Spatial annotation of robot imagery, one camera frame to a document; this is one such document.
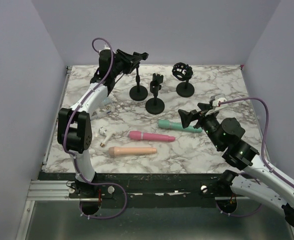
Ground green microphone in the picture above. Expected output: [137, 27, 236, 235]
[158, 119, 203, 133]

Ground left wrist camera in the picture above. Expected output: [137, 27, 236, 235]
[103, 44, 110, 51]

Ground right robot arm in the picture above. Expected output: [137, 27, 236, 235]
[178, 97, 294, 227]

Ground clear screw box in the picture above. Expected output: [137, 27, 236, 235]
[91, 97, 114, 118]

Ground pink microphone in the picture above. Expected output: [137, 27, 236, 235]
[129, 131, 175, 142]

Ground beige microphone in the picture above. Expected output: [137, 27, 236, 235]
[108, 146, 157, 157]

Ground black stand with green microphone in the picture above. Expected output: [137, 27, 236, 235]
[129, 52, 149, 102]

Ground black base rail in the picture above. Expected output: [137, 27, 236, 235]
[29, 172, 262, 208]

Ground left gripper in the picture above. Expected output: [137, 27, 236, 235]
[111, 50, 141, 78]

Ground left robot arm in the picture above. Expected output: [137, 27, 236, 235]
[57, 49, 149, 198]

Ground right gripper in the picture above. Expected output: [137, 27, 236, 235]
[179, 102, 223, 150]

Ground black clip microphone stand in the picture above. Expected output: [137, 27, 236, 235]
[145, 73, 165, 115]

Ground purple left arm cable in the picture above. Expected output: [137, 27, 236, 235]
[63, 37, 129, 221]

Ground black shock-mount microphone stand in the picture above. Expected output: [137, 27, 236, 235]
[172, 62, 195, 98]

